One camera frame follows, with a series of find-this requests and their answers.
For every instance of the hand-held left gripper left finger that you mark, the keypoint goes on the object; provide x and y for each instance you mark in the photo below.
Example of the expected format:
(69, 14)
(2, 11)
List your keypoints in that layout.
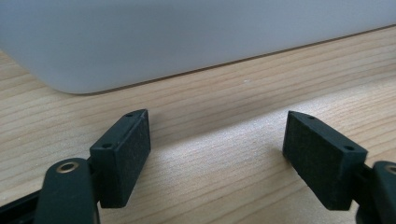
(124, 161)

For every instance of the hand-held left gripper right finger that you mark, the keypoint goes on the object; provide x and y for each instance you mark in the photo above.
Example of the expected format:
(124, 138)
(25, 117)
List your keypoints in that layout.
(317, 161)

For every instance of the white plastic storage box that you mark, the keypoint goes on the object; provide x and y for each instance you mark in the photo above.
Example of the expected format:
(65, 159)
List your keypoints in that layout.
(174, 40)

